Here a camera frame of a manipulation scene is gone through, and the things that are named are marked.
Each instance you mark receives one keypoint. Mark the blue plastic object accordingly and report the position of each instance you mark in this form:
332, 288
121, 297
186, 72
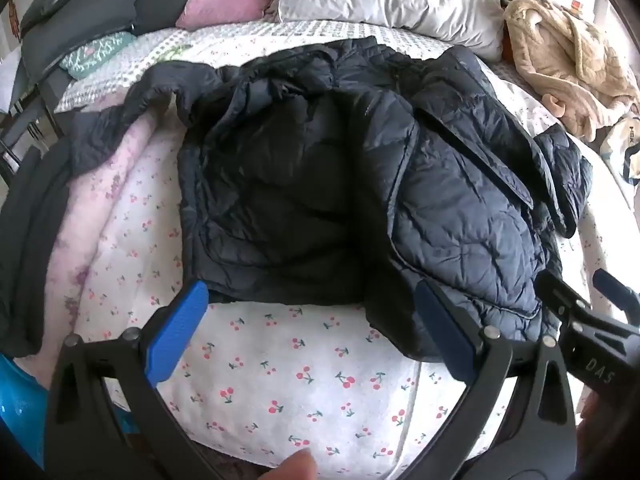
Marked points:
20, 400

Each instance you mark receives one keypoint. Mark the light blue printed cloth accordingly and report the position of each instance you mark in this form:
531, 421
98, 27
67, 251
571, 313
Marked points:
625, 145

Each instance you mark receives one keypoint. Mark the beige fleece robe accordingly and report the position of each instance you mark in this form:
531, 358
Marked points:
570, 65

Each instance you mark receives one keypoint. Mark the dark grey cloth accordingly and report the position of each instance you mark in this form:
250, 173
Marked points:
32, 240

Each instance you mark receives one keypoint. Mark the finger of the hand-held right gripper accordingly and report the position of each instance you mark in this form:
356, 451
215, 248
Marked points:
617, 292
562, 295

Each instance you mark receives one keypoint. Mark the dark navy puffer jacket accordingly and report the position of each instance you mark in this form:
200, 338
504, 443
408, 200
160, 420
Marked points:
360, 190

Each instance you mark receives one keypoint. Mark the cherry print bed sheet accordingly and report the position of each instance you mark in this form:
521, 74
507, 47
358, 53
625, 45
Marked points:
280, 375

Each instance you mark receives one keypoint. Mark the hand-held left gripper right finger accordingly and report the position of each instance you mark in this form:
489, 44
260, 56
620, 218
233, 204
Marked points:
447, 332

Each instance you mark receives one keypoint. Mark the pink floral blanket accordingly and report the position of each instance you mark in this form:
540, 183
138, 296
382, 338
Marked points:
105, 195

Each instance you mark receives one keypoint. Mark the green patterned cushion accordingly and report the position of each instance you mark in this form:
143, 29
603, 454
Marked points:
97, 55

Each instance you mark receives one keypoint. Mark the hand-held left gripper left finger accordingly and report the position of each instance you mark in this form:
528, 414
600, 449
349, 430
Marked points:
177, 332

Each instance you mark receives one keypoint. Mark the person's right hand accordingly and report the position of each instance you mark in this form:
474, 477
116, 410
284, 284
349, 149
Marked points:
594, 410

